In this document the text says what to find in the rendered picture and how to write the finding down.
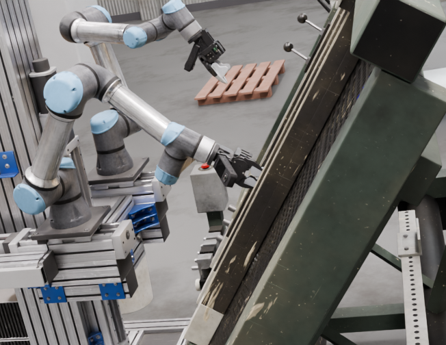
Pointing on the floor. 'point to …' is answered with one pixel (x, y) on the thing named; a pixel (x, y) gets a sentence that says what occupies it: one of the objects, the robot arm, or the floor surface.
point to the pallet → (265, 90)
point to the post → (215, 218)
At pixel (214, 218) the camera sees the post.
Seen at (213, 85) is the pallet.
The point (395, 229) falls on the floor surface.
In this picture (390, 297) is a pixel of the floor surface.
